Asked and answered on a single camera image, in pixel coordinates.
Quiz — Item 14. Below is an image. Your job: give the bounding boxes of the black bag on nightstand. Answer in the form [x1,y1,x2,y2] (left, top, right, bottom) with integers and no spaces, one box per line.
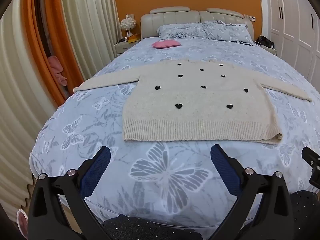
[255,35,274,48]

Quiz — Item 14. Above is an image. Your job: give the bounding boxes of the white left nightstand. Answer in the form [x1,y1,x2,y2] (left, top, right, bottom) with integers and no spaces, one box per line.
[114,40,140,56]

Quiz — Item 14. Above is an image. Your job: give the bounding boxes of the beige padded leather headboard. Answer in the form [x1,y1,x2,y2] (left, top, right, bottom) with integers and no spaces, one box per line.
[140,7,254,39]

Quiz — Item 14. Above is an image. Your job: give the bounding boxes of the butterfly print pillow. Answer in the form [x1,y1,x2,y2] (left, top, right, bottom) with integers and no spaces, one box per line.
[157,23,207,40]
[202,20,254,46]

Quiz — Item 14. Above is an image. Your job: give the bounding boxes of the beige knit sweater black hearts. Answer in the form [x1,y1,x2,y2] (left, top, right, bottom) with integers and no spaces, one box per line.
[78,59,310,144]

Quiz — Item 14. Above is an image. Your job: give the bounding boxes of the left butterfly print pillow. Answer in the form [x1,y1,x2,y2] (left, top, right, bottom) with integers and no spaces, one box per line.
[157,23,207,40]

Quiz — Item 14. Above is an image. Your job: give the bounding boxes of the white panelled wardrobe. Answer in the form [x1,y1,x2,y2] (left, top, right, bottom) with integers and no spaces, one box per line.
[261,0,319,89]

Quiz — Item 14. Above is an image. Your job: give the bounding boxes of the pink folded cloth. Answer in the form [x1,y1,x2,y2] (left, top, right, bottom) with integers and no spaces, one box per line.
[152,40,181,49]

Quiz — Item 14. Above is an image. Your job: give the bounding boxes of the yellow box on nightstand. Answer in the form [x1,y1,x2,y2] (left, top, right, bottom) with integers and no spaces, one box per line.
[127,34,141,43]

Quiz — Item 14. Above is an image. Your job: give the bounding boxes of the orange curtain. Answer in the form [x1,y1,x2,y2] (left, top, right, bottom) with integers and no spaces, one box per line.
[22,0,84,106]

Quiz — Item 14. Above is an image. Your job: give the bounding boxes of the right butterfly print pillow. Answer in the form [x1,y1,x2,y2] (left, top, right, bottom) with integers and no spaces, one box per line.
[202,20,254,46]

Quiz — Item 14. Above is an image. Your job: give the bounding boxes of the blue butterfly print bedspread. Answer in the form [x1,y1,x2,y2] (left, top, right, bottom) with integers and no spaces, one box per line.
[29,36,320,233]

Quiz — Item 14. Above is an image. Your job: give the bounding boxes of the pink hanging garment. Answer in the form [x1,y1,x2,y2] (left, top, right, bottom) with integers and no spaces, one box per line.
[48,56,67,87]

